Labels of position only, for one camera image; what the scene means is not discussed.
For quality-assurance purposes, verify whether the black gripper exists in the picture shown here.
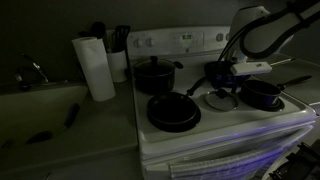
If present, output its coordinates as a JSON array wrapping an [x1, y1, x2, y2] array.
[[210, 59, 251, 98]]

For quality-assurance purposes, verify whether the glass lid with black knob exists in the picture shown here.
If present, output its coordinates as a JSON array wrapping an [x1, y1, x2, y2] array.
[[203, 88, 240, 112]]

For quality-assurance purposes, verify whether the black stockpot lid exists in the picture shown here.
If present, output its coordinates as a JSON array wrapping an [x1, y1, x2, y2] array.
[[133, 55, 176, 76]]

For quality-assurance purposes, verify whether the white electric stove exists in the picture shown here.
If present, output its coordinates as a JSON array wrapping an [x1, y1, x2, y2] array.
[[126, 25, 318, 180]]

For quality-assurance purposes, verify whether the small black frying pan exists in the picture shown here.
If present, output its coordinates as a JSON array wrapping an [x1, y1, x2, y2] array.
[[146, 76, 208, 133]]

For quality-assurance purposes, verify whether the black stockpot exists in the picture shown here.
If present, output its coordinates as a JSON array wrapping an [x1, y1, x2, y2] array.
[[133, 60, 185, 95]]

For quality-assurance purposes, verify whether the striped towel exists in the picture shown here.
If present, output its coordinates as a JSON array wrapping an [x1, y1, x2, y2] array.
[[168, 146, 285, 178]]

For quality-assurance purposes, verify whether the white utensil holder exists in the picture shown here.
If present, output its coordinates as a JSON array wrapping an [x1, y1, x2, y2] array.
[[106, 49, 129, 84]]

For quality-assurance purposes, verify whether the black slotted spatula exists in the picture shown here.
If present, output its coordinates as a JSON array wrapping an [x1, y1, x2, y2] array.
[[113, 24, 132, 54]]

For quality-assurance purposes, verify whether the white paper towel roll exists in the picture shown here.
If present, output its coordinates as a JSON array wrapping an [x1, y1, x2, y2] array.
[[71, 36, 117, 103]]

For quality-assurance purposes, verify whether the black cooking spoon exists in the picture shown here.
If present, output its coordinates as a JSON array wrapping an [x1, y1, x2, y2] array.
[[90, 21, 108, 52]]

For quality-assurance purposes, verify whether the dark kitchen utensil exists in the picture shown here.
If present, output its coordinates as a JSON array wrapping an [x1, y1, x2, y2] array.
[[64, 103, 81, 129]]

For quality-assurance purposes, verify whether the metal faucet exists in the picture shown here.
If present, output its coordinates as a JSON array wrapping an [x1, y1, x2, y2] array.
[[13, 53, 50, 92]]

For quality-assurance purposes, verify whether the white kitchen sink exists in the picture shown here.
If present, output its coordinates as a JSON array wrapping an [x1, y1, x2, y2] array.
[[0, 83, 90, 152]]

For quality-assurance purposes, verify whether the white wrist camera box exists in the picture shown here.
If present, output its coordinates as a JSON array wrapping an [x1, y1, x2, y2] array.
[[230, 61, 273, 76]]

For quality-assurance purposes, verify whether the black saucepan with handle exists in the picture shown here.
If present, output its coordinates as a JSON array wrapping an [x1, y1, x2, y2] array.
[[240, 74, 313, 109]]

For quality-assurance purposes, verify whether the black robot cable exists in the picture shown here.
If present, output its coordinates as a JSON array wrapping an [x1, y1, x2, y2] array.
[[218, 0, 320, 63]]

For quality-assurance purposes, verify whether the black equipment frame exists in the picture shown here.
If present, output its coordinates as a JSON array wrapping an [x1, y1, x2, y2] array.
[[268, 141, 320, 180]]

